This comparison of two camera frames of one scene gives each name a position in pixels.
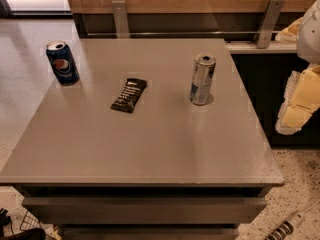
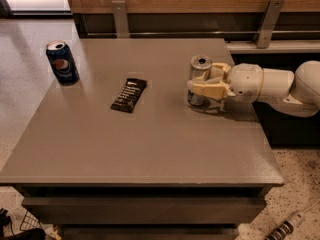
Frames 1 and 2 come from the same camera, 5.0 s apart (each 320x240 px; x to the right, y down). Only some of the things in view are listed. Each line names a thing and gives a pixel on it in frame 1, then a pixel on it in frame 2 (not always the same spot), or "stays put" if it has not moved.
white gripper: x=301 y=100 -> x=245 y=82
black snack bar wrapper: x=128 y=95 stays put
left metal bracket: x=119 y=13 stays put
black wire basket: x=30 y=221 stays put
